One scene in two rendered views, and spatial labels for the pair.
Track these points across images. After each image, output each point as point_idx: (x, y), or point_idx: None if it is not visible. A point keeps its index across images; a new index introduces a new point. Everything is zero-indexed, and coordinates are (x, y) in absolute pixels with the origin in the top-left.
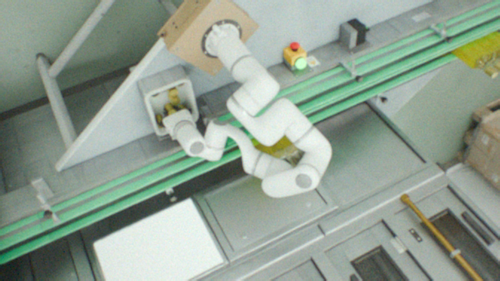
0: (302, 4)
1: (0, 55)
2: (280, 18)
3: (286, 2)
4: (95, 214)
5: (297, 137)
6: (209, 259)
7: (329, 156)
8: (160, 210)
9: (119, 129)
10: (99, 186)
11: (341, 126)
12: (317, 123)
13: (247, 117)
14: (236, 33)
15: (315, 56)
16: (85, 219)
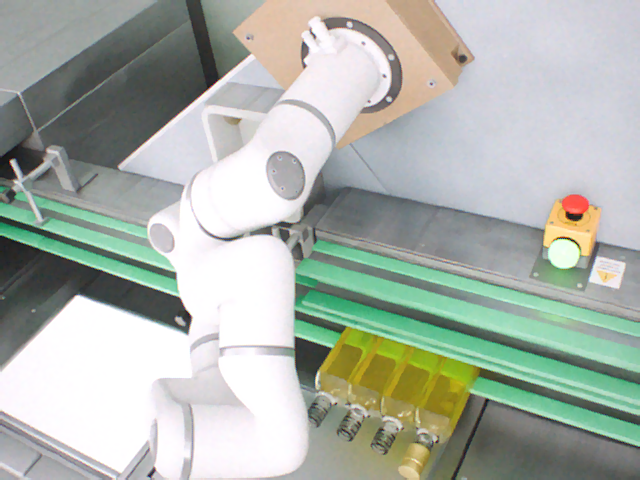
0: (636, 110)
1: (257, 7)
2: (564, 116)
3: (585, 81)
4: (95, 256)
5: (220, 341)
6: (116, 449)
7: (286, 458)
8: (172, 326)
9: (200, 158)
10: (118, 220)
11: (610, 476)
12: (568, 427)
13: (188, 223)
14: (383, 69)
15: (630, 267)
16: (82, 252)
